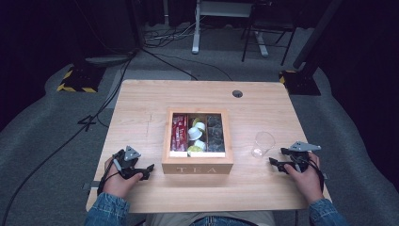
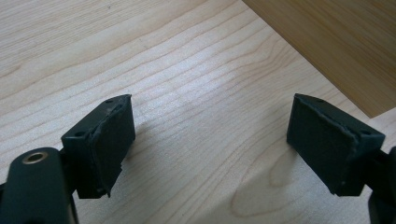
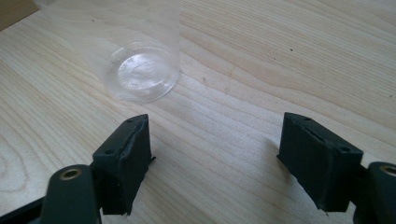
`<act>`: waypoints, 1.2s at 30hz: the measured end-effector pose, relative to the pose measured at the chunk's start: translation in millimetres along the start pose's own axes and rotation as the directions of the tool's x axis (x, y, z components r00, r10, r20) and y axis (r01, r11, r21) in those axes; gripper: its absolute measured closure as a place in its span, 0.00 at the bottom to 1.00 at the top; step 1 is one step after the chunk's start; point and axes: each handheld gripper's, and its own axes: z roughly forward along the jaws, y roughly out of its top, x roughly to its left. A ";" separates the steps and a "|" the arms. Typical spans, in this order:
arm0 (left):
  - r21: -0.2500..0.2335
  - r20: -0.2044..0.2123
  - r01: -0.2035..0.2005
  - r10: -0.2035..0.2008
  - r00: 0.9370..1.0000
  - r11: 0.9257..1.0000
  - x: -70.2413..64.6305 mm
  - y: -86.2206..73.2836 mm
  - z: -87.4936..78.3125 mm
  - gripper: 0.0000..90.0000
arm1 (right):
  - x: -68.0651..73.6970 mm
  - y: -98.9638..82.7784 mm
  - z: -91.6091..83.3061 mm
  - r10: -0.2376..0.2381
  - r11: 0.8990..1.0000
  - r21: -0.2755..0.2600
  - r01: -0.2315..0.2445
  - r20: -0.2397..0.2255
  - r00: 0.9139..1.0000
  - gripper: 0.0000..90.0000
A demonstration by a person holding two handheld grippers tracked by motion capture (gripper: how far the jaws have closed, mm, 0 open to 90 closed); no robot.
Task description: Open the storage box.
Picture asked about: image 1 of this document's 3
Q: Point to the dark tea packets bundle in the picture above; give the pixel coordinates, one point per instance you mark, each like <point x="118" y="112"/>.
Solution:
<point x="215" y="135"/>

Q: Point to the person's right hand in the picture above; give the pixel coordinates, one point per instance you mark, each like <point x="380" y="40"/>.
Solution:
<point x="309" y="183"/>

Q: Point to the green lidded coffee capsule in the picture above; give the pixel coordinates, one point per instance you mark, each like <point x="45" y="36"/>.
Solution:
<point x="194" y="149"/>
<point x="196" y="121"/>

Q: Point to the person's left hand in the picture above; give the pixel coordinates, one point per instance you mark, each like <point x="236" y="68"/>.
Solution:
<point x="117" y="185"/>

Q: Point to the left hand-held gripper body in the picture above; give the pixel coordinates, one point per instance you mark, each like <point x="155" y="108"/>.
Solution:
<point x="129" y="163"/>

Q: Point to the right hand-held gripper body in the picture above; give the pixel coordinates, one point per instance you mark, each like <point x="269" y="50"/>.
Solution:
<point x="301" y="157"/>

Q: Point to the red tea packets bundle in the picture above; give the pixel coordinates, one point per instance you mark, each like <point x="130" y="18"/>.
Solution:
<point x="178" y="133"/>

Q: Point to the wooden tea box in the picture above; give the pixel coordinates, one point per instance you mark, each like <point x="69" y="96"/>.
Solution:
<point x="197" y="164"/>

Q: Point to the black stand with striped base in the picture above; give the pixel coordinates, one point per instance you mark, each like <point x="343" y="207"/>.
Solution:
<point x="81" y="78"/>

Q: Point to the white coffee capsule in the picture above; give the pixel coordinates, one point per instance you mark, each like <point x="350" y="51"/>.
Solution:
<point x="200" y="144"/>
<point x="200" y="126"/>
<point x="194" y="133"/>

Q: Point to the black slanted stand striped base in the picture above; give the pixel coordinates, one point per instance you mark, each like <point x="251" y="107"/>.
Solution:
<point x="302" y="83"/>

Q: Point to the black metal chair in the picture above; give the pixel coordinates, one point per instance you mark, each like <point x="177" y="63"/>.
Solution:
<point x="269" y="25"/>

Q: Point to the clear plastic cup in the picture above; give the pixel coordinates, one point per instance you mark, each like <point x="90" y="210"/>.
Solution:
<point x="263" y="142"/>

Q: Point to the person's torso and lap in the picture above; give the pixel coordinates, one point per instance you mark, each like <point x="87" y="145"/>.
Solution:
<point x="213" y="219"/>

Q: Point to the white desk frame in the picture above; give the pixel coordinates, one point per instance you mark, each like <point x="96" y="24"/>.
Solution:
<point x="196" y="34"/>

